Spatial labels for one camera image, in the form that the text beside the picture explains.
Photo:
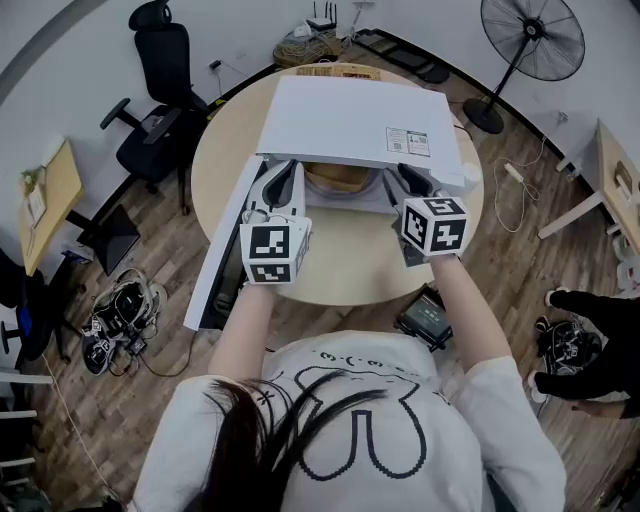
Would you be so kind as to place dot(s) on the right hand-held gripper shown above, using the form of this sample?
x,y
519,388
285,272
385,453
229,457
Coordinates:
x,y
435,225

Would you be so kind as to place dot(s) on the person's left forearm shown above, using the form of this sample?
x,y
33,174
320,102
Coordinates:
x,y
245,330

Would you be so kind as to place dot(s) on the black tablet with stand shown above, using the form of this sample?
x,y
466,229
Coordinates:
x,y
425,315

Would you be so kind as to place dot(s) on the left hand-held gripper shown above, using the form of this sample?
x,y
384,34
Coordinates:
x,y
270,245

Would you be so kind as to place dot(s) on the wooden desk with white legs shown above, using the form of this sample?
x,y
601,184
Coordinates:
x,y
615,210

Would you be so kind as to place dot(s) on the black standing fan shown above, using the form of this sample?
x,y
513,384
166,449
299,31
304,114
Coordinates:
x,y
532,40

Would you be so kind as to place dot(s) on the black wall adapter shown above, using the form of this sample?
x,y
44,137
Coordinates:
x,y
215,64

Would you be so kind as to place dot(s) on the black office chair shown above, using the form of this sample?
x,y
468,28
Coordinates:
x,y
165,55

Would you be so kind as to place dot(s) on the black chair with blue cushion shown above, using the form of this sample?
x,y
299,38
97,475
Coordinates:
x,y
25,300

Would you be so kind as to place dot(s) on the small blue white box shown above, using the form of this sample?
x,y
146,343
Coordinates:
x,y
77,254

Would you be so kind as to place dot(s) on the white metal rack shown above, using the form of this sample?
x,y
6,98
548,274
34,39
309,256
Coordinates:
x,y
20,377

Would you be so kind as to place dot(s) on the white router with antennas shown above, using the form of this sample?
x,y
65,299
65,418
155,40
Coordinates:
x,y
322,21

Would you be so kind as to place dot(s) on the small flower bunch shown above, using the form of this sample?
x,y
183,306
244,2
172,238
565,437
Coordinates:
x,y
31,179

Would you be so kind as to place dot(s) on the person's right forearm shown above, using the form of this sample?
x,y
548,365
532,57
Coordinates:
x,y
470,315

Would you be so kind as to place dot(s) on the white plastic jug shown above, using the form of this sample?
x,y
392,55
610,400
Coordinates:
x,y
629,270

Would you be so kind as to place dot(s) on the black floor mats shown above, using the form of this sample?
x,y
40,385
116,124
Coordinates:
x,y
405,55

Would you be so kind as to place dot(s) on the white power strip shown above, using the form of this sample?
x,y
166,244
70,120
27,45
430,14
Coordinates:
x,y
513,172

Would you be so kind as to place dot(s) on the small wooden desk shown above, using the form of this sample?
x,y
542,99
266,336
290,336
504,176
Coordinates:
x,y
60,200

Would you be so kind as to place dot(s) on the person's white printed shirt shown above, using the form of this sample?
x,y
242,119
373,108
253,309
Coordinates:
x,y
440,440

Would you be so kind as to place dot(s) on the brown cardboard box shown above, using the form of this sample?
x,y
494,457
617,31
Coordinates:
x,y
345,71
335,177

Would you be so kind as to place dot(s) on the black flat panel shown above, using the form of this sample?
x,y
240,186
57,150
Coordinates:
x,y
112,235

